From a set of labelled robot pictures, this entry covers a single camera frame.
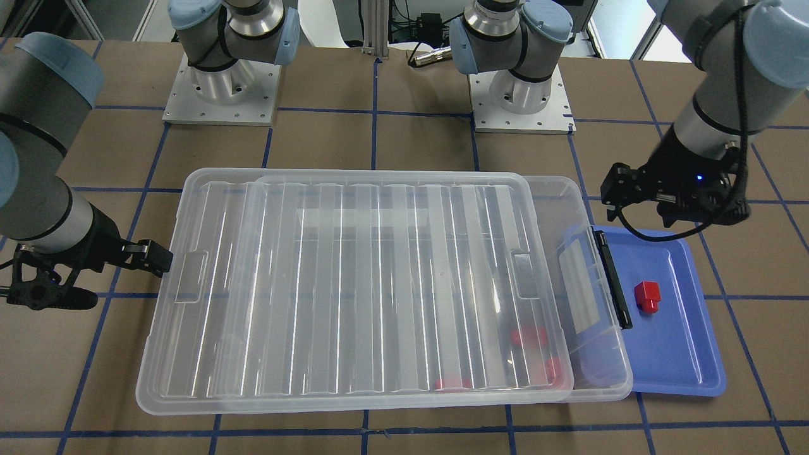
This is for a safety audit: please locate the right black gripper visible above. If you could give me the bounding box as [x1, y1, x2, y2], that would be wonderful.
[6, 206, 173, 310]

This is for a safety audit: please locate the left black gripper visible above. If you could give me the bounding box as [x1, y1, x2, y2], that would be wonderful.
[600, 130, 737, 219]

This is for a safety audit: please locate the red block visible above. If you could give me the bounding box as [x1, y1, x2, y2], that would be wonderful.
[433, 377, 473, 392]
[509, 327, 549, 349]
[544, 356, 564, 385]
[633, 281, 662, 315]

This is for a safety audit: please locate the clear plastic box lid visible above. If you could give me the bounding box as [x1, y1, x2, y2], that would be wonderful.
[135, 167, 573, 415]

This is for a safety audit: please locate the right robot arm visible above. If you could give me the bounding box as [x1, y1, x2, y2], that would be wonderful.
[1, 1, 301, 310]

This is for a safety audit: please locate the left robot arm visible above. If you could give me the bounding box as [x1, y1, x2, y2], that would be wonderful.
[449, 1, 807, 227]

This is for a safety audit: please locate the blue plastic tray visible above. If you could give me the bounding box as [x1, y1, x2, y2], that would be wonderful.
[599, 226, 726, 397]

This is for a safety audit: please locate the clear plastic storage box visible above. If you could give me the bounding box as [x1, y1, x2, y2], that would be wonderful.
[526, 176, 633, 403]

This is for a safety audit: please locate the wrist camera black housing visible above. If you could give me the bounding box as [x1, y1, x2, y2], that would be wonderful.
[657, 171, 751, 228]

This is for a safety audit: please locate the black box latch handle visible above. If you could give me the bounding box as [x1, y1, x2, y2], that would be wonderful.
[593, 229, 633, 329]

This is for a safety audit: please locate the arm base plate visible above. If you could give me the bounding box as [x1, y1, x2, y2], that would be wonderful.
[162, 56, 283, 127]
[468, 66, 577, 135]

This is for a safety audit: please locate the aluminium frame post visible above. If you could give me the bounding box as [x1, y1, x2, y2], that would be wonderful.
[360, 0, 392, 61]

